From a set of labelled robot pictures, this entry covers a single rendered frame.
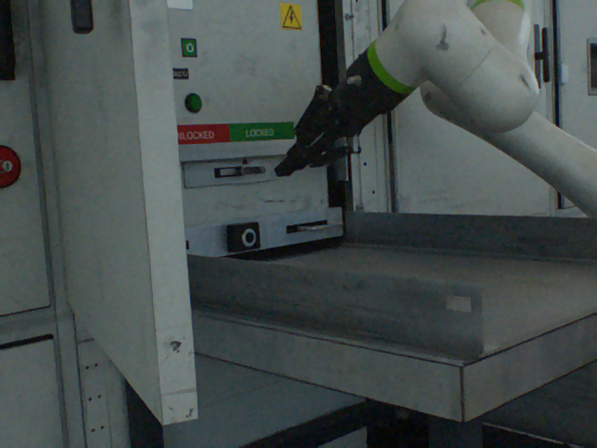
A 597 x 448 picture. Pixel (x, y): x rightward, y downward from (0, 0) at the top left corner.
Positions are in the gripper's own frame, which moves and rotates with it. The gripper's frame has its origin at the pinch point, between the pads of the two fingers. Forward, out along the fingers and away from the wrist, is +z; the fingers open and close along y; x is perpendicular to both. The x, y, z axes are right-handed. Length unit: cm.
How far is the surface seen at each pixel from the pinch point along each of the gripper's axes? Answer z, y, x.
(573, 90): 2, -17, 115
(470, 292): -41, 38, -28
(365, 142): 9.3, -8.3, 31.5
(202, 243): 19.9, 3.9, -8.8
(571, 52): -3, -25, 115
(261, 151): 9.8, -8.0, 3.7
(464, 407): -37, 47, -31
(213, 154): 9.8, -8.0, -7.2
